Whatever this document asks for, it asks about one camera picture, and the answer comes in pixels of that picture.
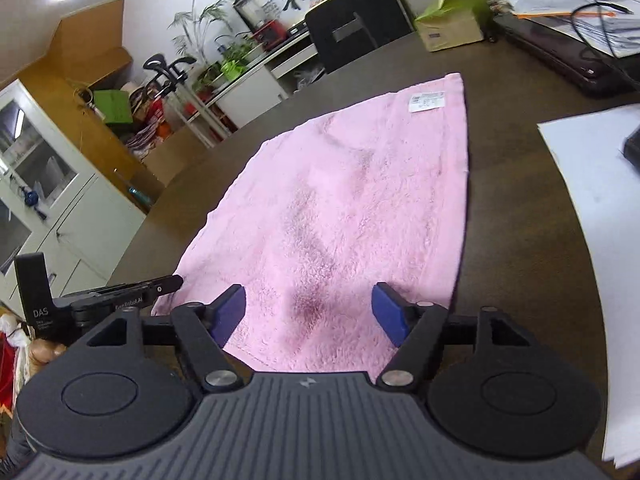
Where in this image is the green tissue box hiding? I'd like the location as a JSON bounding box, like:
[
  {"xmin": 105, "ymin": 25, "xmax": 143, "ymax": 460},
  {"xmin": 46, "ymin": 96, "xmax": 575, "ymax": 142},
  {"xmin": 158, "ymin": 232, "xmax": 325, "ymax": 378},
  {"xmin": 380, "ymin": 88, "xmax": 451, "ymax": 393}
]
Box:
[{"xmin": 414, "ymin": 0, "xmax": 493, "ymax": 53}]

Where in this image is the black mesh office chair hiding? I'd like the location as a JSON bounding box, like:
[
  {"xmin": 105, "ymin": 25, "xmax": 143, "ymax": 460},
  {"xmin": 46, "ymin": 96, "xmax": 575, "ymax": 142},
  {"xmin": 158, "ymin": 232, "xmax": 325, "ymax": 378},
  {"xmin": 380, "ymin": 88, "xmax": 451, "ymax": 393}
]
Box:
[{"xmin": 304, "ymin": 0, "xmax": 415, "ymax": 75}]

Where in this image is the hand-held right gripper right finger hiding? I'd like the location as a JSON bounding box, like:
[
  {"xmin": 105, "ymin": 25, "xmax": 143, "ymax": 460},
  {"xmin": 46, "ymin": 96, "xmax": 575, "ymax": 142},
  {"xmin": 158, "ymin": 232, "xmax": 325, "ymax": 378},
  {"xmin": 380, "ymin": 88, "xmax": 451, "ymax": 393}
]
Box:
[{"xmin": 371, "ymin": 281, "xmax": 541, "ymax": 390}]

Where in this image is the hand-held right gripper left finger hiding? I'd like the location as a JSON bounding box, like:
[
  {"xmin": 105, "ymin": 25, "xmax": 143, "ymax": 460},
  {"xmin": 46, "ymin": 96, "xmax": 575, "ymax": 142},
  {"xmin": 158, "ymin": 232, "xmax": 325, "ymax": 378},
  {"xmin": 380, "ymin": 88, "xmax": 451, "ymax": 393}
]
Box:
[{"xmin": 87, "ymin": 284, "xmax": 247, "ymax": 395}]

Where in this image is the clear plastic bag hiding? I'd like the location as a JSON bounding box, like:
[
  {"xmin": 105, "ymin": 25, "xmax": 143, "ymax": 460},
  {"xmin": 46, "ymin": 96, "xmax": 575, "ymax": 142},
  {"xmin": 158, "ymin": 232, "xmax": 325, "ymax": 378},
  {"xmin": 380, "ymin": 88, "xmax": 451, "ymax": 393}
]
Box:
[{"xmin": 292, "ymin": 65, "xmax": 326, "ymax": 91}]

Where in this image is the blender with red base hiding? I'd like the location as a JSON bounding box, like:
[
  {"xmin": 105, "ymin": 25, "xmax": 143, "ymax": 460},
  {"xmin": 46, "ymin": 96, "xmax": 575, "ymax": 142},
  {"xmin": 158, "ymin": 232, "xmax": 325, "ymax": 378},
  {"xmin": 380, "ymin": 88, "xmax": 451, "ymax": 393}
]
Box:
[{"xmin": 234, "ymin": 0, "xmax": 288, "ymax": 51}]

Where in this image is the green cardboard box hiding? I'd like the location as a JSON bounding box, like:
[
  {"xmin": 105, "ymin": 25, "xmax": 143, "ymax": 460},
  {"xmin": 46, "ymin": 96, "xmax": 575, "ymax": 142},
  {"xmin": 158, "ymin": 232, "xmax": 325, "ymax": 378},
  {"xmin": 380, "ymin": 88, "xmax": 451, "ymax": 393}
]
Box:
[{"xmin": 92, "ymin": 89, "xmax": 133, "ymax": 126}]

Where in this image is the blue tassel ornament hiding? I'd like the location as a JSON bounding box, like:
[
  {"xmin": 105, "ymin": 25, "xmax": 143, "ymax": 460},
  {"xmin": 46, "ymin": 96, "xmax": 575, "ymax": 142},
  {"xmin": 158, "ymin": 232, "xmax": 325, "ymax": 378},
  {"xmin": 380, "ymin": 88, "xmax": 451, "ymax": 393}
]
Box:
[{"xmin": 22, "ymin": 187, "xmax": 48, "ymax": 221}]

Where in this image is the stack of white paper sheets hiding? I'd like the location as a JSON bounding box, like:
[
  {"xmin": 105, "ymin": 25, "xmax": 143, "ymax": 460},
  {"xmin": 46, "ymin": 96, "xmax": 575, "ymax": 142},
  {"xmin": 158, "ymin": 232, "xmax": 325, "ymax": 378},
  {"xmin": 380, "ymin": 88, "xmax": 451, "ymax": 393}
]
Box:
[{"xmin": 537, "ymin": 105, "xmax": 640, "ymax": 468}]

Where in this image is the tall palm plant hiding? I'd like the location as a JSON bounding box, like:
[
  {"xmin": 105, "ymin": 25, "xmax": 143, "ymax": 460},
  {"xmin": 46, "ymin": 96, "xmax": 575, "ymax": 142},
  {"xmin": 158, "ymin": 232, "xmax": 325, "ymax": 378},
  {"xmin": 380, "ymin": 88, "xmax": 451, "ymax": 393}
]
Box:
[{"xmin": 167, "ymin": 0, "xmax": 236, "ymax": 71}]

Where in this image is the stack of printed documents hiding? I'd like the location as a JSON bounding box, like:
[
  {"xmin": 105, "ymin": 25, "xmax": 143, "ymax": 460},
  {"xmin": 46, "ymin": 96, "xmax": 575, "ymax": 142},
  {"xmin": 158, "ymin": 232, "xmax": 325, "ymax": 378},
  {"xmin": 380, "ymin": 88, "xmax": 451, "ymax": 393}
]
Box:
[{"xmin": 570, "ymin": 0, "xmax": 640, "ymax": 58}]

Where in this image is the black cable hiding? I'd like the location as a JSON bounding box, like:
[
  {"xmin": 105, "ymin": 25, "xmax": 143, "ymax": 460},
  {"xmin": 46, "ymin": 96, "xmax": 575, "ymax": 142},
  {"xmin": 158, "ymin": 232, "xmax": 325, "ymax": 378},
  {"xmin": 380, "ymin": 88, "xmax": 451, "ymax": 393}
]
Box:
[{"xmin": 570, "ymin": 2, "xmax": 640, "ymax": 91}]

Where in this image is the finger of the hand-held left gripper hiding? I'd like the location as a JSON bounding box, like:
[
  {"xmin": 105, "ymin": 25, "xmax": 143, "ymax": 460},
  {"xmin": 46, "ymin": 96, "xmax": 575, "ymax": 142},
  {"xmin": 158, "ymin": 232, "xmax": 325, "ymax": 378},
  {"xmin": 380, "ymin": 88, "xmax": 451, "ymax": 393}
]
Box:
[{"xmin": 102, "ymin": 275, "xmax": 184, "ymax": 297}]

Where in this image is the black device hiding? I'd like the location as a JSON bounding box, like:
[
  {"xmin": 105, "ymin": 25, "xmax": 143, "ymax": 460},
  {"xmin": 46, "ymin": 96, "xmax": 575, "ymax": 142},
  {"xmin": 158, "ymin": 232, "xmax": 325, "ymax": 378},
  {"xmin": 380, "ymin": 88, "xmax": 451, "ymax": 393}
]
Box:
[{"xmin": 622, "ymin": 122, "xmax": 640, "ymax": 176}]

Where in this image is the person's left hand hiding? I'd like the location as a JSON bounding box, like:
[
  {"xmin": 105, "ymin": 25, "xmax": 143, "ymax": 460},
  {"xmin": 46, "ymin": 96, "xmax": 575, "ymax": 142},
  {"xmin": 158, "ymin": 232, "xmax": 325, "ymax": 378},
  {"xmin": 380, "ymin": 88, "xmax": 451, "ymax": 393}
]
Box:
[{"xmin": 30, "ymin": 339, "xmax": 67, "ymax": 364}]

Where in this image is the white counter cabinet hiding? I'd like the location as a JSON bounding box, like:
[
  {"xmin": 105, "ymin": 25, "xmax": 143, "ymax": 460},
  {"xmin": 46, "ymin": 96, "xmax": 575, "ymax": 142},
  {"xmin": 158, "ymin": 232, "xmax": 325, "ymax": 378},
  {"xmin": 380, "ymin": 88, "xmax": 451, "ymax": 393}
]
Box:
[{"xmin": 190, "ymin": 0, "xmax": 501, "ymax": 131}]

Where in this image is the large brown cardboard box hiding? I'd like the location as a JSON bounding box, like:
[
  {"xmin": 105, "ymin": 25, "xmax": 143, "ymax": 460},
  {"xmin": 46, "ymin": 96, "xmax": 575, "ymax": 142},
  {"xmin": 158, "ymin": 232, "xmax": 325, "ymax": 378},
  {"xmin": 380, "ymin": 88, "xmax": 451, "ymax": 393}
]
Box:
[{"xmin": 142, "ymin": 130, "xmax": 211, "ymax": 186}]

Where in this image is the wooden wall shelf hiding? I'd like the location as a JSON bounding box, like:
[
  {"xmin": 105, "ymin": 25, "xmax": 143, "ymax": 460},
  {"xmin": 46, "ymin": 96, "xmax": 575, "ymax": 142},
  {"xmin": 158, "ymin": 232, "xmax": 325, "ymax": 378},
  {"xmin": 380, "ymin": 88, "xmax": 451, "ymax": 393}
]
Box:
[{"xmin": 17, "ymin": 0, "xmax": 166, "ymax": 201}]

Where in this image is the black and chrome chair frame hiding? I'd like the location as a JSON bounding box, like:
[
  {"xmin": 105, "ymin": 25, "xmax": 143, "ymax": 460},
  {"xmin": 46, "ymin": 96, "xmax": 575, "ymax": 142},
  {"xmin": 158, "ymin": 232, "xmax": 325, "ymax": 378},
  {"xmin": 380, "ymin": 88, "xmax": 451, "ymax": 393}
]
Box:
[{"xmin": 142, "ymin": 52, "xmax": 233, "ymax": 148}]

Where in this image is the black laptop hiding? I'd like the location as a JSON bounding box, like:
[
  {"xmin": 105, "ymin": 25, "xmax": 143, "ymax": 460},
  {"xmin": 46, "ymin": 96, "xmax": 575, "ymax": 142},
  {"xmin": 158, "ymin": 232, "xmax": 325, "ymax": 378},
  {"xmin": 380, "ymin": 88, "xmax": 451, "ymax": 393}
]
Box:
[{"xmin": 492, "ymin": 12, "xmax": 640, "ymax": 97}]

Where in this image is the pile of boxes and bags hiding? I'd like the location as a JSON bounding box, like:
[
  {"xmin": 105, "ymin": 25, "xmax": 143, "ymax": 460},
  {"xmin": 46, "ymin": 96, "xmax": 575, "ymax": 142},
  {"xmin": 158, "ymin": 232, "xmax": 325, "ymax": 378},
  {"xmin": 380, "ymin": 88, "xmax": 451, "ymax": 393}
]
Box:
[{"xmin": 105, "ymin": 85, "xmax": 173, "ymax": 161}]

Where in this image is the potted plant in bowl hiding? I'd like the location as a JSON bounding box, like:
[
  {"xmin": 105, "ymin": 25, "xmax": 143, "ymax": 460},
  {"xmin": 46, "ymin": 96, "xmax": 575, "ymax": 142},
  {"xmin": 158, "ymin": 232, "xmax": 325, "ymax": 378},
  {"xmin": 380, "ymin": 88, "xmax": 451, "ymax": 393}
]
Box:
[
  {"xmin": 215, "ymin": 35, "xmax": 263, "ymax": 73},
  {"xmin": 192, "ymin": 57, "xmax": 226, "ymax": 93}
]

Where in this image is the white metal cabinet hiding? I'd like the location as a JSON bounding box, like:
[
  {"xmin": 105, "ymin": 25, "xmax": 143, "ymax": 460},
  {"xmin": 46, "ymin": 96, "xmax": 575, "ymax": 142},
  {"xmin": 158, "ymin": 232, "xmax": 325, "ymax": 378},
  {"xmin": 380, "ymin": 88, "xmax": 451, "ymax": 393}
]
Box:
[{"xmin": 0, "ymin": 80, "xmax": 146, "ymax": 306}]

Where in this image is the pink towel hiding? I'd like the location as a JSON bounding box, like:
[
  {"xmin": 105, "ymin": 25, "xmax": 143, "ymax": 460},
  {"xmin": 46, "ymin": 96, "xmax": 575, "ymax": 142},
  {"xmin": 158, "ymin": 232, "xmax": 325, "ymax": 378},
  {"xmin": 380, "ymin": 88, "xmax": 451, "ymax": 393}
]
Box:
[{"xmin": 150, "ymin": 72, "xmax": 471, "ymax": 373}]

